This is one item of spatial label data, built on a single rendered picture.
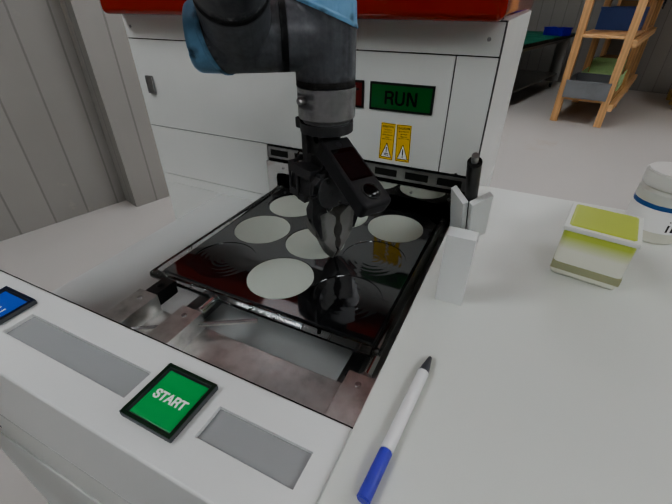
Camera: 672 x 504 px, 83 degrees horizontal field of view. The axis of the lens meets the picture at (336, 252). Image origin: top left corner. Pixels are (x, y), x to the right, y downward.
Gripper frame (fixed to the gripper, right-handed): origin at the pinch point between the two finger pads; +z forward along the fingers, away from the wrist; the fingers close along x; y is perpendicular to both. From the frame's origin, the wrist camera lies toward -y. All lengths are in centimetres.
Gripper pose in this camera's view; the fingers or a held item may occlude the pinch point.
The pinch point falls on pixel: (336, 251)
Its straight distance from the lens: 60.5
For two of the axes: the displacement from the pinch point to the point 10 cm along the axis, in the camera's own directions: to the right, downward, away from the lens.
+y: -6.0, -4.4, 6.7
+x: -8.0, 3.3, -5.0
